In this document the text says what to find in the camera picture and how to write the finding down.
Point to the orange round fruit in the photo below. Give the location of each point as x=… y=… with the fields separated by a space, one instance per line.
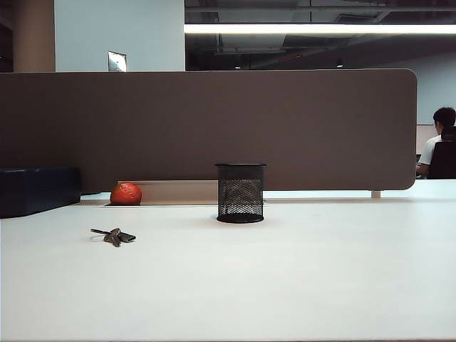
x=125 y=194

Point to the black mesh basket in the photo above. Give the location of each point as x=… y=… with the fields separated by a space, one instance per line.
x=240 y=194

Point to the seated person in white shirt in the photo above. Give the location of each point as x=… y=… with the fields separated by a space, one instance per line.
x=432 y=146

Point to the metal wall plate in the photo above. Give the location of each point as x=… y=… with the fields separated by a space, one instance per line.
x=117 y=61

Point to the dark blue box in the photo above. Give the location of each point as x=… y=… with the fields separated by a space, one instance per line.
x=35 y=190

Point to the brown desk divider panel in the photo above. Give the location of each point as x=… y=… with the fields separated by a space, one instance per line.
x=249 y=124

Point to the long white ceiling light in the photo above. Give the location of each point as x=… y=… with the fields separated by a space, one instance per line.
x=320 y=28

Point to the bunch of metal keys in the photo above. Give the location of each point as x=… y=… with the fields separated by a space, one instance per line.
x=117 y=236

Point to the black office chair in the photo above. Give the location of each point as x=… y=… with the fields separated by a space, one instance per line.
x=445 y=158

